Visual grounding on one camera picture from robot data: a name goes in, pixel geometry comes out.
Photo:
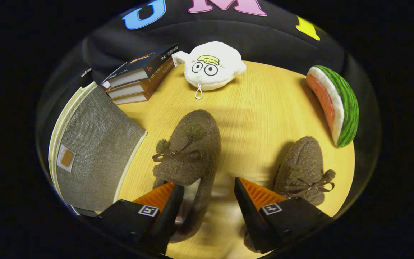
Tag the watermelon slice plush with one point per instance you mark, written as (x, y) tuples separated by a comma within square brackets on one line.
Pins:
[(347, 104)]

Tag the brown fuzzy slipper shoe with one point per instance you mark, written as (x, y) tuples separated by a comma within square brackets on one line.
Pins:
[(304, 158), (192, 144)]

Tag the grey fabric storage box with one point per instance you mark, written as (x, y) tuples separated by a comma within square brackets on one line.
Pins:
[(99, 151)]

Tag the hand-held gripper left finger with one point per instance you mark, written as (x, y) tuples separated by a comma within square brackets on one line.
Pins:
[(167, 219)]

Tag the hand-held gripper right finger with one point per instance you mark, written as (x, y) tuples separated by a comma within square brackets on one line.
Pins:
[(250, 216)]

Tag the brown hardcover book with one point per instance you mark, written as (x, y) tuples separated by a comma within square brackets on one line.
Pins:
[(131, 99), (156, 77)]

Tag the white plush toy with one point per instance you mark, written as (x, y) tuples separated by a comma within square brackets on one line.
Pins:
[(221, 50)]

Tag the dark blue book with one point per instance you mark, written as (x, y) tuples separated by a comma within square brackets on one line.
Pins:
[(138, 64)]

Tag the black backdrop cloth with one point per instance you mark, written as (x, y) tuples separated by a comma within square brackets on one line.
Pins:
[(264, 43)]

